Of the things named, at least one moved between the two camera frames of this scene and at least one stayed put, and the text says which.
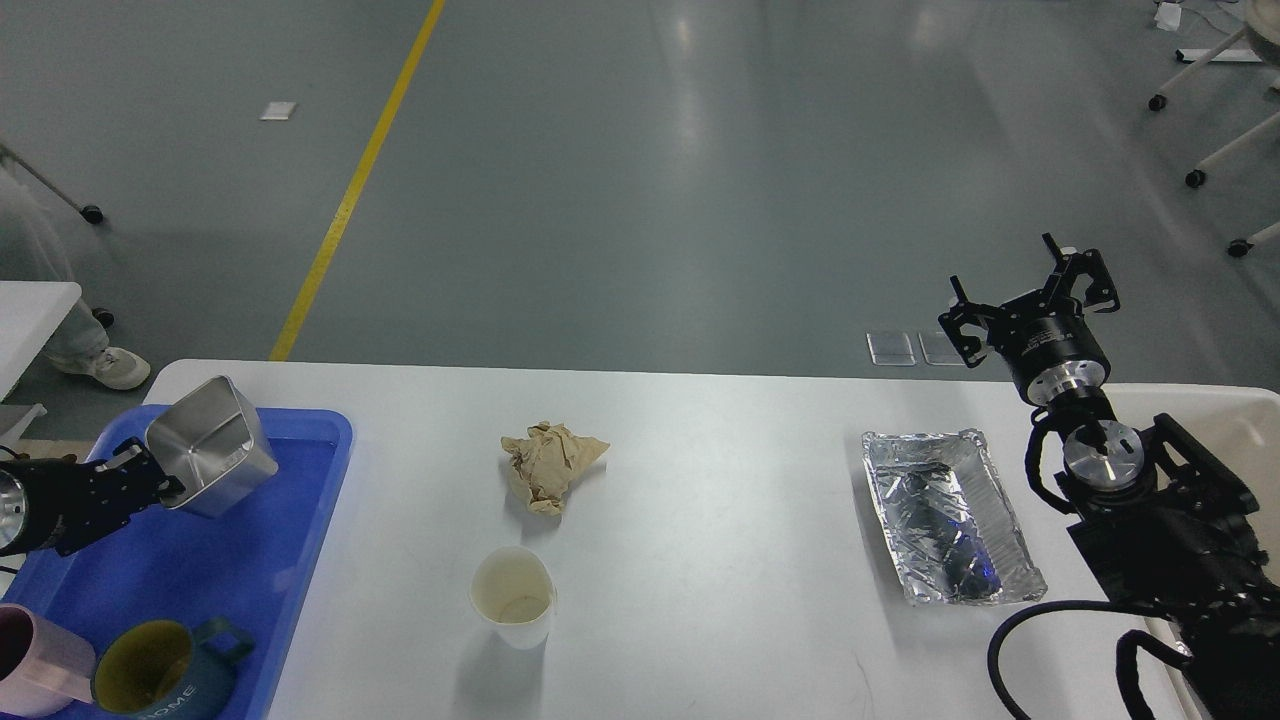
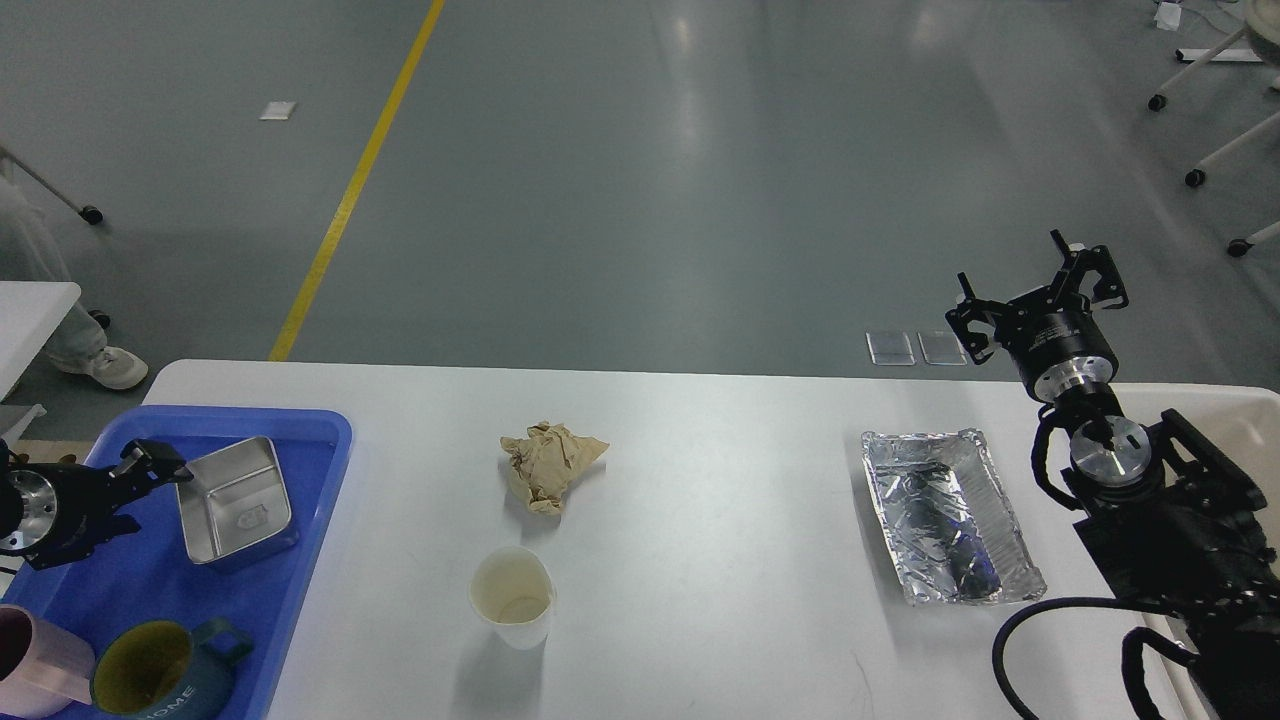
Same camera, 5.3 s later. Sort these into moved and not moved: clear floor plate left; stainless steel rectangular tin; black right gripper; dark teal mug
Moved: stainless steel rectangular tin
Not moved: black right gripper; clear floor plate left; dark teal mug
